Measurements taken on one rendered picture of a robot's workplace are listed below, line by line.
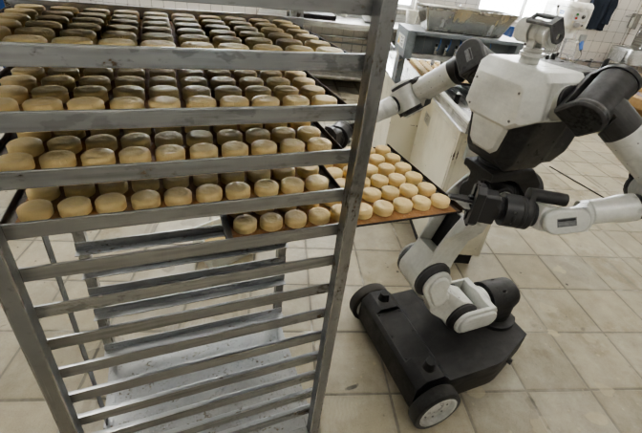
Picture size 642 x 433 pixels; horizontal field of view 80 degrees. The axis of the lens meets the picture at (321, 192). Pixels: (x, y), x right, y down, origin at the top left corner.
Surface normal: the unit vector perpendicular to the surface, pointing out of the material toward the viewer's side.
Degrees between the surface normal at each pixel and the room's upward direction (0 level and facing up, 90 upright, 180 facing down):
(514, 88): 90
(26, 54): 90
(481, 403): 0
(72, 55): 90
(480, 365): 0
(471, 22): 115
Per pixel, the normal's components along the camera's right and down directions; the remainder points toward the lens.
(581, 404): 0.11, -0.85
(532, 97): -0.40, 0.36
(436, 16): -0.04, 0.83
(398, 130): 0.00, 0.51
